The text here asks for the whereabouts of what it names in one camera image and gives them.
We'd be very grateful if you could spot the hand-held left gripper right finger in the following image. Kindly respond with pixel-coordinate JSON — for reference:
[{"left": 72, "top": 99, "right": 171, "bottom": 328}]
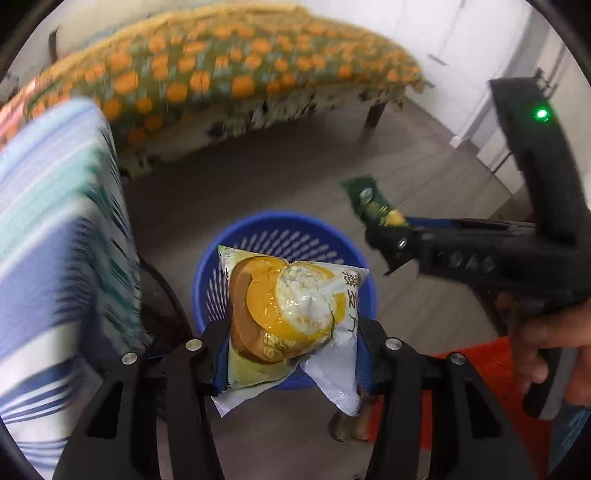
[{"left": 358, "top": 318, "right": 537, "bottom": 480}]

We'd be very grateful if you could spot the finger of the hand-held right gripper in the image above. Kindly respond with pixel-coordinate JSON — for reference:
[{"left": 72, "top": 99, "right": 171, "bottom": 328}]
[
  {"left": 404, "top": 215, "right": 537, "bottom": 230},
  {"left": 366, "top": 226, "right": 433, "bottom": 276}
]

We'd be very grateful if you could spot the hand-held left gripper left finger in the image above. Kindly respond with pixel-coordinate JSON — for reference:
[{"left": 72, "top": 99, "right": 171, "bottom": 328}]
[{"left": 53, "top": 318, "right": 232, "bottom": 480}]

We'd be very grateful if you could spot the dark green snack packet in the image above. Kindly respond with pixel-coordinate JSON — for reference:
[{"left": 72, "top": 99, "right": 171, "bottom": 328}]
[{"left": 341, "top": 174, "right": 410, "bottom": 228}]

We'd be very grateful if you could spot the yellow and brown snack packet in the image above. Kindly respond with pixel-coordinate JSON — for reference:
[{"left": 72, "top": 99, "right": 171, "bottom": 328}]
[{"left": 211, "top": 244, "right": 371, "bottom": 418}]

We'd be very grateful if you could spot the blue plastic basket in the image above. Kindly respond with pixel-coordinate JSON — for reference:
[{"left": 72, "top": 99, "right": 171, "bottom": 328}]
[{"left": 193, "top": 211, "right": 379, "bottom": 391}]

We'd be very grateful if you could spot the person's right hand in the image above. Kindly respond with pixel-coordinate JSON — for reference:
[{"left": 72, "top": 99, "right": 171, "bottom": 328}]
[{"left": 510, "top": 298, "right": 591, "bottom": 407}]

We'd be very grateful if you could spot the person's foot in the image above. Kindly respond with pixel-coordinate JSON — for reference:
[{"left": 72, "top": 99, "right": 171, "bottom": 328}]
[{"left": 329, "top": 402, "right": 372, "bottom": 445}]

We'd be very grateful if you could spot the orange cloth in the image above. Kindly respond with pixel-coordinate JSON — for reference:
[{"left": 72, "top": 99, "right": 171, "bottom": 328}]
[{"left": 431, "top": 336, "right": 557, "bottom": 480}]

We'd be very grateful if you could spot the white wardrobe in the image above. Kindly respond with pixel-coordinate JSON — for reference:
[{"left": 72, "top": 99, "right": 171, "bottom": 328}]
[{"left": 392, "top": 0, "right": 580, "bottom": 197}]

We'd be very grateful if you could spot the floral bed skirt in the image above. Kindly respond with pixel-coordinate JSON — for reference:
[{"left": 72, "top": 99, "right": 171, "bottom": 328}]
[{"left": 115, "top": 85, "right": 419, "bottom": 180}]

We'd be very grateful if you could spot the striped tablecloth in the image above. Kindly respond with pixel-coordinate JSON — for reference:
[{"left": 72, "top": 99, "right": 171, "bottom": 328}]
[{"left": 0, "top": 98, "right": 149, "bottom": 464}]

